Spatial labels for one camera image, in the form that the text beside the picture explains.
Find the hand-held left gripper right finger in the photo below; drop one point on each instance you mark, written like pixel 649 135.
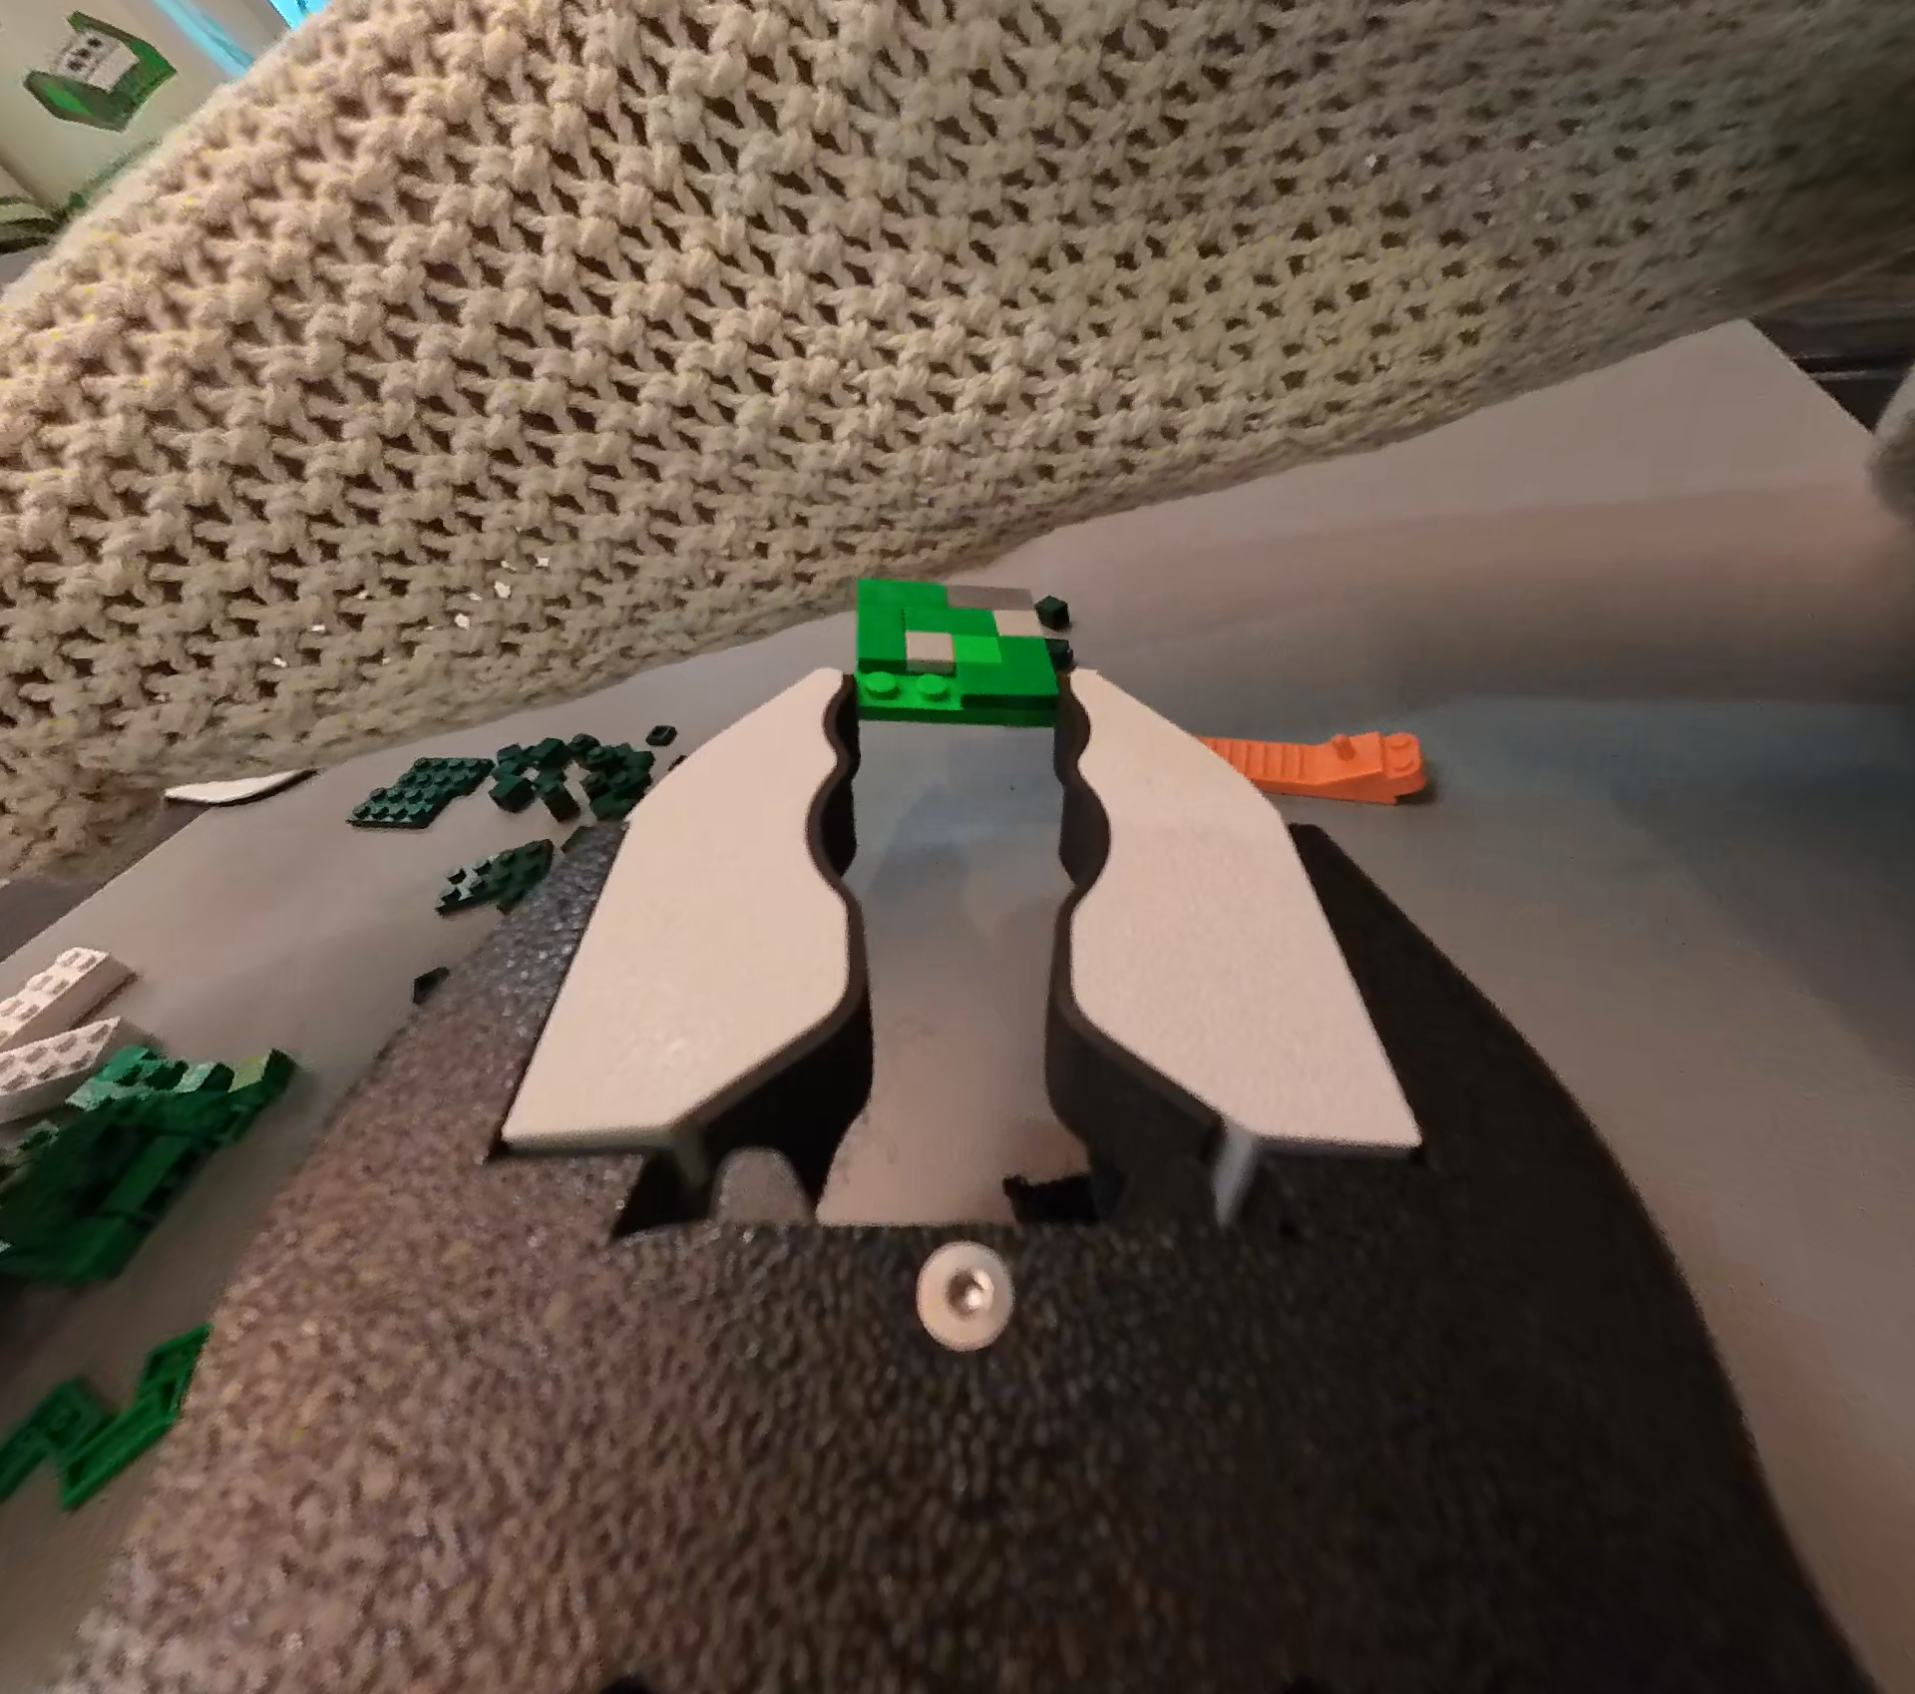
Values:
pixel 1206 962

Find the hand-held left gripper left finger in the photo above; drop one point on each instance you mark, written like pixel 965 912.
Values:
pixel 695 946

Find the green lego plate build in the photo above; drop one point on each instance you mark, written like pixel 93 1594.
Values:
pixel 951 660

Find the person's right forearm knit sleeve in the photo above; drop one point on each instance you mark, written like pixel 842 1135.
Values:
pixel 896 229

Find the pile of dark green lego pieces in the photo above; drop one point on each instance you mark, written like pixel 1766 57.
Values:
pixel 524 796

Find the orange lego brick separator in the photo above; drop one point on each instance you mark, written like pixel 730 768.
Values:
pixel 1332 764

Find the pile of bright green lego bricks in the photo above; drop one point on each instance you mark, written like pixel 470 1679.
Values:
pixel 122 1154

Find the white lego brick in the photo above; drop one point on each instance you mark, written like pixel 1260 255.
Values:
pixel 53 1073
pixel 58 988

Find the bright green lego plate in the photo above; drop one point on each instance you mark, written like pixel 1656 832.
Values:
pixel 157 1377
pixel 53 1449

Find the lego instruction booklet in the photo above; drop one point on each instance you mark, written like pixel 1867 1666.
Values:
pixel 106 65

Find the white book stand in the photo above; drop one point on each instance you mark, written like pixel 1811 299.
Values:
pixel 241 789

